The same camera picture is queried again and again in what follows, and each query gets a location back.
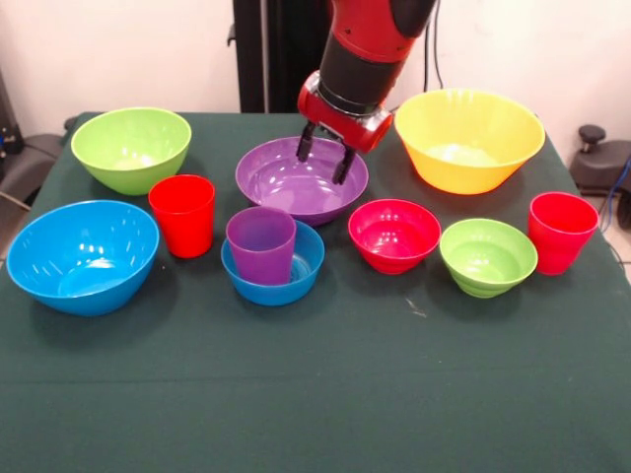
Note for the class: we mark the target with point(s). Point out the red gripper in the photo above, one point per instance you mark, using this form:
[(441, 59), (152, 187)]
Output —
[(355, 133)]

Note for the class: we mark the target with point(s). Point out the purple bowl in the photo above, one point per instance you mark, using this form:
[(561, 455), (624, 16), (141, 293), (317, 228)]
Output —
[(276, 182)]

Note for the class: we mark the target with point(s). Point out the purple cup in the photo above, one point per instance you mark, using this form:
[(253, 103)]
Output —
[(261, 251)]

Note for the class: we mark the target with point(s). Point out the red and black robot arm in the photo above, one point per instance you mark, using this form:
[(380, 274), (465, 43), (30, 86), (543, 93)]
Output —
[(360, 74)]

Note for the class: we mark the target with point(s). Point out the small pink bowl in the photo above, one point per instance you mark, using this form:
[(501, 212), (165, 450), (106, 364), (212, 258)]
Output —
[(394, 246)]

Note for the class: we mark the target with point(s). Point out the small blue bowl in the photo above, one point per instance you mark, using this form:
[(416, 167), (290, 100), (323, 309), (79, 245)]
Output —
[(305, 276)]

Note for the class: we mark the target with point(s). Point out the large yellow bowl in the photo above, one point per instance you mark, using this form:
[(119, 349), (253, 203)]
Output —
[(463, 162)]

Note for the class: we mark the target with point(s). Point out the red cup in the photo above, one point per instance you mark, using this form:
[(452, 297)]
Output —
[(182, 226), (562, 246)]

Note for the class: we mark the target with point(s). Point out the large green bowl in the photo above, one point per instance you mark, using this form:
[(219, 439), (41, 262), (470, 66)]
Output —
[(128, 148)]

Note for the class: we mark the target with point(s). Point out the small green bowl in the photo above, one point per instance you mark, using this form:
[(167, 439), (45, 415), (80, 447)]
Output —
[(488, 266)]

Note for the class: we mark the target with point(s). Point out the dark green tablecloth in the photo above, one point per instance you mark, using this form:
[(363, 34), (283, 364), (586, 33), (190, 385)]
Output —
[(315, 369)]

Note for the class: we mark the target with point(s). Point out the large blue bowl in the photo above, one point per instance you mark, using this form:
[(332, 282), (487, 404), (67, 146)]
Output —
[(84, 266)]

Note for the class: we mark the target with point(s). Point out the black knob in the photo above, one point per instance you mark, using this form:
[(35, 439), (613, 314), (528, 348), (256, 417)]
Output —
[(591, 134)]

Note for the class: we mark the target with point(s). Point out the grey stand base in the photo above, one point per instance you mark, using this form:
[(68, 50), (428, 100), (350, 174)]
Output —
[(29, 162), (604, 167)]

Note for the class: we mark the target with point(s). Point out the black equipment box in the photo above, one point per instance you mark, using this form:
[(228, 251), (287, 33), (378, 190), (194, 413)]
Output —
[(7, 123)]

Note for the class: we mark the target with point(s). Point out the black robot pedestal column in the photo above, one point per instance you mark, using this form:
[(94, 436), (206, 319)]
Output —
[(276, 49)]

